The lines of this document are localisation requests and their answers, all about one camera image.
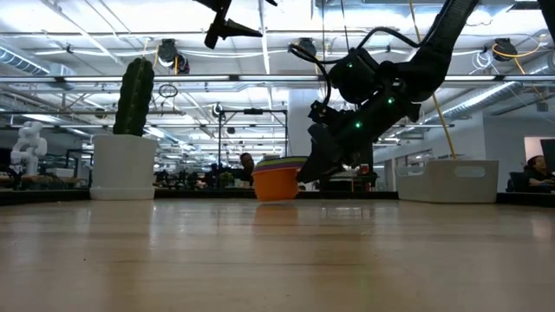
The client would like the silver ventilation duct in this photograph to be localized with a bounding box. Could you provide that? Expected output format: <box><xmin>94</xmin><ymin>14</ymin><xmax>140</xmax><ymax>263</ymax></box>
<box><xmin>0</xmin><ymin>45</ymin><xmax>53</xmax><ymax>77</ymax></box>

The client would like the white hexagonal plant pot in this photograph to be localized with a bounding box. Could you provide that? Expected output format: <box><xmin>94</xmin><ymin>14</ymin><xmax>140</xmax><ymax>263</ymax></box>
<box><xmin>89</xmin><ymin>133</ymin><xmax>158</xmax><ymax>201</ymax></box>

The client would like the background robot workstation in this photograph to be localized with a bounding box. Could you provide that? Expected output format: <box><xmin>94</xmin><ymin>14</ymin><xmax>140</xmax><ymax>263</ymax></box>
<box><xmin>155</xmin><ymin>166</ymin><xmax>242</xmax><ymax>191</ymax></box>

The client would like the orange measuring cup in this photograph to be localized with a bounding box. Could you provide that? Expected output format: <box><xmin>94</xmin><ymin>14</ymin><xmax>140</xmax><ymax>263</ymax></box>
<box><xmin>252</xmin><ymin>166</ymin><xmax>301</xmax><ymax>203</ymax></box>

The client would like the green cactus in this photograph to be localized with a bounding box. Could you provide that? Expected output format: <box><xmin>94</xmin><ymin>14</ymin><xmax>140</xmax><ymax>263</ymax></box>
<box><xmin>112</xmin><ymin>56</ymin><xmax>156</xmax><ymax>138</ymax></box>

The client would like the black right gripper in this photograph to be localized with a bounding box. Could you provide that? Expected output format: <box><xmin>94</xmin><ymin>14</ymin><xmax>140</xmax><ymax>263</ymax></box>
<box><xmin>297</xmin><ymin>93</ymin><xmax>411</xmax><ymax>184</ymax></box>

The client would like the black office chair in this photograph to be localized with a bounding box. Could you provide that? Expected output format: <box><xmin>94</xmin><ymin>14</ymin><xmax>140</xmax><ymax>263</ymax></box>
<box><xmin>506</xmin><ymin>172</ymin><xmax>528</xmax><ymax>193</ymax></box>

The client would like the black gantry frame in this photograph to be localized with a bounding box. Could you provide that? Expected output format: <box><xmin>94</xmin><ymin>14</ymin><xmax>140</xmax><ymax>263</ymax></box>
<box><xmin>218</xmin><ymin>107</ymin><xmax>289</xmax><ymax>174</ymax></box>

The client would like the white building column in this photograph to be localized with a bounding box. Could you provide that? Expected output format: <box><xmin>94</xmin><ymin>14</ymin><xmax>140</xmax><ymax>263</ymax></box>
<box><xmin>287</xmin><ymin>88</ymin><xmax>323</xmax><ymax>159</ymax></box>

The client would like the person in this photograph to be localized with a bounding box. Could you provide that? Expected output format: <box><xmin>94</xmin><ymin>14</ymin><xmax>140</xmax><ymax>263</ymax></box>
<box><xmin>239</xmin><ymin>152</ymin><xmax>257</xmax><ymax>175</ymax></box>
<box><xmin>522</xmin><ymin>154</ymin><xmax>555</xmax><ymax>188</ymax></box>

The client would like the long ceiling light bar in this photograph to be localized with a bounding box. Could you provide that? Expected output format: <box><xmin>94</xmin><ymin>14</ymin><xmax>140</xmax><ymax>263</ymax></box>
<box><xmin>0</xmin><ymin>74</ymin><xmax>555</xmax><ymax>84</ymax></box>

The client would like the grey plastic basket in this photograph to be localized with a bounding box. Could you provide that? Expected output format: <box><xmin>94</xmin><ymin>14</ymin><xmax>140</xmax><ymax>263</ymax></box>
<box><xmin>394</xmin><ymin>159</ymin><xmax>500</xmax><ymax>204</ymax></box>

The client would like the dark wall monitor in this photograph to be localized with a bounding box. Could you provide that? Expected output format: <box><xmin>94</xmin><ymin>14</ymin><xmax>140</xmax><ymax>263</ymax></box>
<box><xmin>540</xmin><ymin>138</ymin><xmax>555</xmax><ymax>172</ymax></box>

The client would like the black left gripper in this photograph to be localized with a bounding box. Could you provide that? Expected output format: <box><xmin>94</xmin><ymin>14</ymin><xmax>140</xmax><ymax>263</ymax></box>
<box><xmin>193</xmin><ymin>0</ymin><xmax>279</xmax><ymax>50</ymax></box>

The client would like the black aluminium table frame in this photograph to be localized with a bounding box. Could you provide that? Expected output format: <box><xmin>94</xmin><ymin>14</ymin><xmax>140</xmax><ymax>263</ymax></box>
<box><xmin>0</xmin><ymin>189</ymin><xmax>555</xmax><ymax>208</ymax></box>

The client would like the yellow hanging cable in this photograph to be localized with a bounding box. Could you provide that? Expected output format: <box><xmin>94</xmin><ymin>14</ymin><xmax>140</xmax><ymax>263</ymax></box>
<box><xmin>408</xmin><ymin>0</ymin><xmax>457</xmax><ymax>160</ymax></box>

